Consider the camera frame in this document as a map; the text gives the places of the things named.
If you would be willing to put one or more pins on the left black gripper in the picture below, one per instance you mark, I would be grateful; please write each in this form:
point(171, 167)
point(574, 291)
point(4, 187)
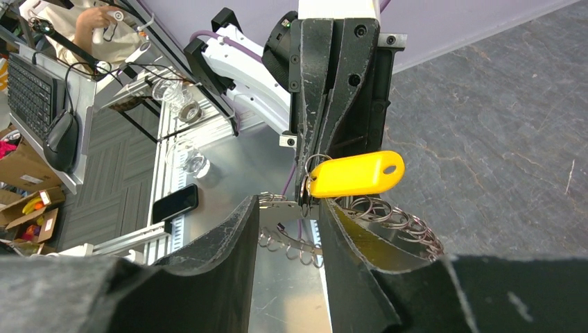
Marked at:
point(339, 76)

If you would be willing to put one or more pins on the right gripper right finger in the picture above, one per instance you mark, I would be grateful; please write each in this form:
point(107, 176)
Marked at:
point(455, 293)

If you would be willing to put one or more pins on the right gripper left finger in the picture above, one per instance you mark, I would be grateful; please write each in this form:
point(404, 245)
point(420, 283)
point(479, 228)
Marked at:
point(206, 286)

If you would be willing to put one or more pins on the metal disc with keyrings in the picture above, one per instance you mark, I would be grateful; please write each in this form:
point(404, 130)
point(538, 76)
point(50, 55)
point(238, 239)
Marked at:
point(383, 235)

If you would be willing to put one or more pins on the yellow tag key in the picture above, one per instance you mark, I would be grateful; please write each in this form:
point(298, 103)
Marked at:
point(324, 177)

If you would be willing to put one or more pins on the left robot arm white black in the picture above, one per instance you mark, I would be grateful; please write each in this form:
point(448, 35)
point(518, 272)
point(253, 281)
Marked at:
point(228, 64)

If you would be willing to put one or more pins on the black smartphone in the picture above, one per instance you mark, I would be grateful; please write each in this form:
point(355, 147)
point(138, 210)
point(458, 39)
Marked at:
point(175, 204)

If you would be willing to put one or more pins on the black computer mouse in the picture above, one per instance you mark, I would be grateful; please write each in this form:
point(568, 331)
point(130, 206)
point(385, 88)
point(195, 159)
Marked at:
point(61, 141)

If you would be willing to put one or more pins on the seated person black shirt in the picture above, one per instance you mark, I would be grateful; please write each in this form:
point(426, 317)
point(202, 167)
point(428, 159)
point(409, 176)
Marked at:
point(90, 25)

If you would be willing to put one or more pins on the black computer keyboard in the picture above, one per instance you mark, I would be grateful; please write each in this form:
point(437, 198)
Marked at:
point(35, 95)

